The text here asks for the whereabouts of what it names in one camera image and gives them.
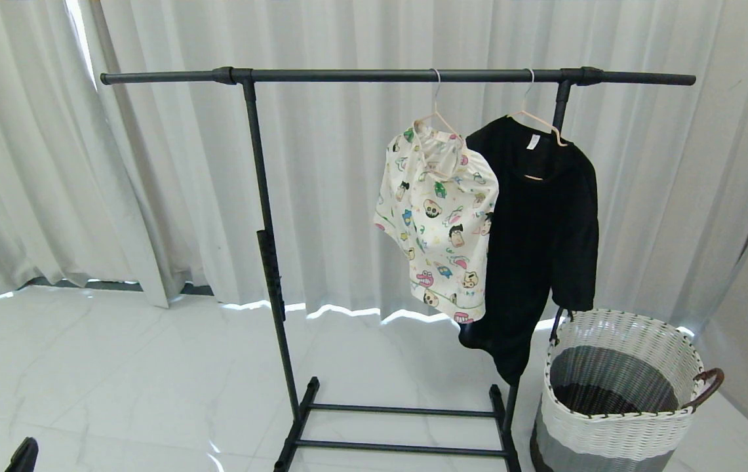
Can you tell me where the white laundry basket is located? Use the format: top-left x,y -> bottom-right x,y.
529,307 -> 726,472

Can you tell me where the white curtain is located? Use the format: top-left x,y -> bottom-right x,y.
0,0 -> 748,332

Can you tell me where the cream printed garment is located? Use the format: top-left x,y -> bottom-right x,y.
374,118 -> 500,325

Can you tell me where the pink clothes hanger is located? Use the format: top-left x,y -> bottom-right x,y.
507,68 -> 570,182
413,68 -> 467,142

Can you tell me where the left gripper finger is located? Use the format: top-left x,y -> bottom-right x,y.
5,437 -> 40,472

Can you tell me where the black clothes rack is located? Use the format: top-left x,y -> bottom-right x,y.
100,66 -> 697,472

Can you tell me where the black garment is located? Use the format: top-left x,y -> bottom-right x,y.
457,115 -> 600,386

